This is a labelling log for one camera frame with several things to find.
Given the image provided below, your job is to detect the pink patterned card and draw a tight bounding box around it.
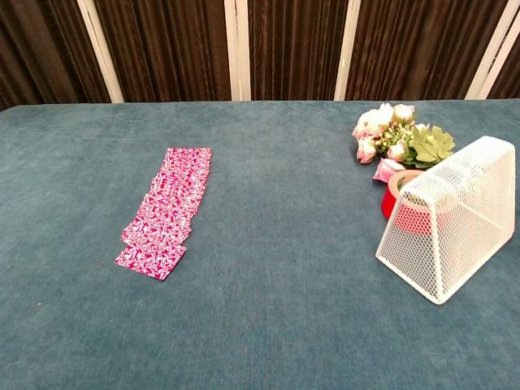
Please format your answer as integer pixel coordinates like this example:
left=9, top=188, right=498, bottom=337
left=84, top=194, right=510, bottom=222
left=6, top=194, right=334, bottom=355
left=120, top=217, right=193, bottom=249
left=114, top=243, right=188, bottom=282

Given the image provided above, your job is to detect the teal felt table cover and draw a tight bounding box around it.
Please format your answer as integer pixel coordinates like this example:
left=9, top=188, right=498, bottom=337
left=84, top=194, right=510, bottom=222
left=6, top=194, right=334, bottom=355
left=0, top=99, right=520, bottom=390

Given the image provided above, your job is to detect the red tape roll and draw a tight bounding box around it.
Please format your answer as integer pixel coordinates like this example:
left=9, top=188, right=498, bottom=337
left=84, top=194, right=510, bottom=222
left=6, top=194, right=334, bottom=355
left=381, top=169, right=434, bottom=236

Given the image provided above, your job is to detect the artificial pink flower bouquet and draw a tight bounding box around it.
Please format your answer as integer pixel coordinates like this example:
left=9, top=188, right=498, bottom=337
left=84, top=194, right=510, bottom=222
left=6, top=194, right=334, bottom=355
left=351, top=102, right=455, bottom=184

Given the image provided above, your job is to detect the dark brown curtain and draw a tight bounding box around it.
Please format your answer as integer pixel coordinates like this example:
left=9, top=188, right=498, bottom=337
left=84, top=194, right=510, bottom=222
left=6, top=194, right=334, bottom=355
left=0, top=0, right=520, bottom=111

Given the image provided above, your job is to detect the white frame post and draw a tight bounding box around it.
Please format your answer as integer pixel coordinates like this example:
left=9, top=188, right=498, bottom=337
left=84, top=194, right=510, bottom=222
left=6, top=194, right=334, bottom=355
left=466, top=0, right=520, bottom=101
left=223, top=0, right=252, bottom=102
left=333, top=0, right=362, bottom=102
left=76, top=0, right=125, bottom=104

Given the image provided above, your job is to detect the white wire mesh basket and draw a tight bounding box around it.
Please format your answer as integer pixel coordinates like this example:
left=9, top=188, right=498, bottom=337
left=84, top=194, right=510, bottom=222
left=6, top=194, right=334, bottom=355
left=375, top=136, right=517, bottom=306

